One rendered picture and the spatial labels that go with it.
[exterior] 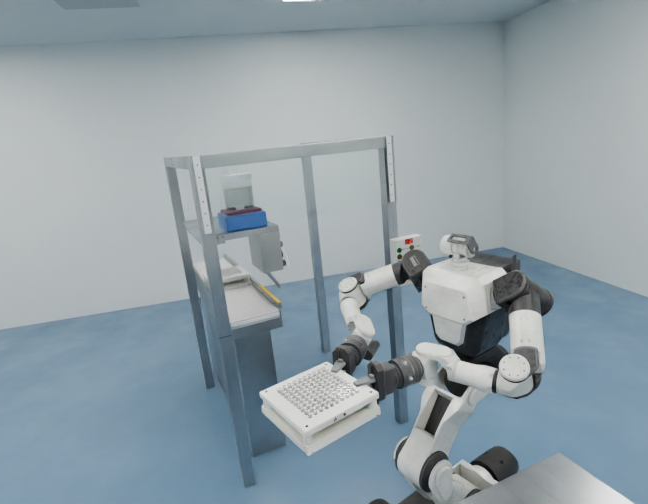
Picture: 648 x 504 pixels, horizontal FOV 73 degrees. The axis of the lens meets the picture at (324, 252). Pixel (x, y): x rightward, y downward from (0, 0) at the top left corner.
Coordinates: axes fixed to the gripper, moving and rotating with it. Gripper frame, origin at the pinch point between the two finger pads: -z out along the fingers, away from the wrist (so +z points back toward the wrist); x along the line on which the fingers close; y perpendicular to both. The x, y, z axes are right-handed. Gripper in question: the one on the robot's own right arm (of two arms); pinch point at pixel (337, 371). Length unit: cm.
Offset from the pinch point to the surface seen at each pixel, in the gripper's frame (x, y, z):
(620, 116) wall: -74, -142, 386
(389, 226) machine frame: -23, 11, 114
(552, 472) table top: 17, -59, -6
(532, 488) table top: 17, -54, -12
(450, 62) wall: -155, 22, 485
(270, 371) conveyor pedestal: 52, 73, 77
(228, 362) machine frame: 30, 75, 45
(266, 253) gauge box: -18, 62, 68
